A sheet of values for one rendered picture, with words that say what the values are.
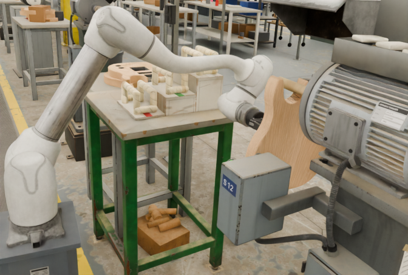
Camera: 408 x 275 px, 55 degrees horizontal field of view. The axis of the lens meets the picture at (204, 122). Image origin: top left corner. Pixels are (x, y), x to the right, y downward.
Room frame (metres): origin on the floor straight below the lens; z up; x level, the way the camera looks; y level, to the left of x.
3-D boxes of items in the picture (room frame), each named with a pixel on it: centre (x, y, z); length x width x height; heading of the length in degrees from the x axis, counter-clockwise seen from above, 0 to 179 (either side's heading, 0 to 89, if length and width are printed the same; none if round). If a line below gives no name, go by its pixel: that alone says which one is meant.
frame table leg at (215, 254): (1.81, -0.11, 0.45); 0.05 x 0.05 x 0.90; 32
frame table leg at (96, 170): (2.02, 0.60, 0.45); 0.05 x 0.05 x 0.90; 32
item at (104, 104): (1.91, 0.25, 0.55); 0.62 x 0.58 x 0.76; 32
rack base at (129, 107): (1.82, 0.31, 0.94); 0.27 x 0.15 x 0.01; 32
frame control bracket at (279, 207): (0.90, -0.25, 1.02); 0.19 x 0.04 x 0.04; 122
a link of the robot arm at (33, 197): (1.17, 0.58, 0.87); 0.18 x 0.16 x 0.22; 27
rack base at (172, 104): (1.89, 0.18, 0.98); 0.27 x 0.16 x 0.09; 32
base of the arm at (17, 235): (1.14, 0.56, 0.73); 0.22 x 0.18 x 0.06; 24
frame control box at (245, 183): (0.87, -0.20, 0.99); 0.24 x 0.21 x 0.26; 32
